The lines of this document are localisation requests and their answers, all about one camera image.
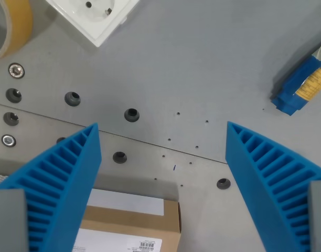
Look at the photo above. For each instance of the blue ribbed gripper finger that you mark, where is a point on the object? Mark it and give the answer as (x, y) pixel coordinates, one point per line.
(257, 183)
(61, 183)

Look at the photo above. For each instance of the blue bag with yellow label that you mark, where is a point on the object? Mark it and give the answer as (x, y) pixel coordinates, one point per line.
(302, 84)

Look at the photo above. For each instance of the silver hex socket screw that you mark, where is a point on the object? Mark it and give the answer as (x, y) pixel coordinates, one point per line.
(8, 141)
(16, 70)

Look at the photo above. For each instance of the brown cardboard box with labels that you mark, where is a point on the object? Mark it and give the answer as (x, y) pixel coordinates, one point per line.
(134, 225)

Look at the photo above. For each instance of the yellow adhesive tape roll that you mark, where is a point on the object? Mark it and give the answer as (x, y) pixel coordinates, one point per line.
(15, 26)

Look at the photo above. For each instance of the white wall power socket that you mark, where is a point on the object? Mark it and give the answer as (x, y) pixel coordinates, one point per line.
(93, 15)

